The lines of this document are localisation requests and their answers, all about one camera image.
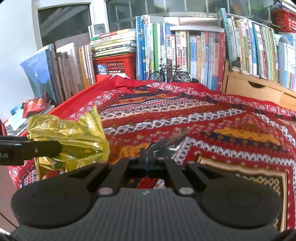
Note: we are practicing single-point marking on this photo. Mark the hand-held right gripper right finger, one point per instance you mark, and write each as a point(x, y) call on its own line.
point(151, 162)

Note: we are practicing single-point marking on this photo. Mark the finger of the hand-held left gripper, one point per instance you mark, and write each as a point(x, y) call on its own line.
point(11, 138)
point(44, 149)

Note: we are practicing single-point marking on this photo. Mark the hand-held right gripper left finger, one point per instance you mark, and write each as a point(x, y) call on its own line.
point(141, 160)

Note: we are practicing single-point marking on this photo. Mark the silver wrapper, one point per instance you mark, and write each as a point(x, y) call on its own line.
point(172, 140)

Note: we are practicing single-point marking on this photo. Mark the large gold foil bag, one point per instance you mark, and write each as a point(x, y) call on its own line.
point(76, 139)

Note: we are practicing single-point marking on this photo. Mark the stack of flat magazines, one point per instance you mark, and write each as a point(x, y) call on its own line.
point(15, 124)

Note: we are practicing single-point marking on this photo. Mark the patterned red tablecloth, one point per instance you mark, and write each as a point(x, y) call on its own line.
point(185, 111)

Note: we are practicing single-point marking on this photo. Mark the large blue hardcover book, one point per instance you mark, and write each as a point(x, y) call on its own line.
point(37, 74)

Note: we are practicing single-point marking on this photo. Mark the row of pale-spined books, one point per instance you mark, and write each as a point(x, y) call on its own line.
point(69, 69)

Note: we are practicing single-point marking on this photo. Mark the black model bicycle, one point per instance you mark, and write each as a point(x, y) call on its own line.
point(163, 73)

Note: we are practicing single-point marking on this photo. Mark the blue picture card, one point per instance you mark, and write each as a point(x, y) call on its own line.
point(101, 69)

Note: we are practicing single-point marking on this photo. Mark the red plastic crate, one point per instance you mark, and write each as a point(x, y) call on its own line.
point(120, 62)

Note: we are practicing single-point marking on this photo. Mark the stack of flat books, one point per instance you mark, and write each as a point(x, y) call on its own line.
point(113, 44)

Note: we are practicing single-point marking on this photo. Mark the wooden drawer organizer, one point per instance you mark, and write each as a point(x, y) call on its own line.
point(254, 90)

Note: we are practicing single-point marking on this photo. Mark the black-haired small figurine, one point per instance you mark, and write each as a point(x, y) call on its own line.
point(237, 66)

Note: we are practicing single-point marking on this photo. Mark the small grey box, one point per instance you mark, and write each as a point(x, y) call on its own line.
point(99, 29)

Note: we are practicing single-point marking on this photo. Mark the silver grey flat box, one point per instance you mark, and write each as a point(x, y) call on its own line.
point(198, 22)

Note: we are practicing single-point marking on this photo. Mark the row of slim colourful books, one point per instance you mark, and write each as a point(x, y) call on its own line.
point(254, 46)

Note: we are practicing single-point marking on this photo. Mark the grey file holder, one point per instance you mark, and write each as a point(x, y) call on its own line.
point(283, 42)

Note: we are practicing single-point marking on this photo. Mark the red mesh basket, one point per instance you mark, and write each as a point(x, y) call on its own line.
point(284, 19)

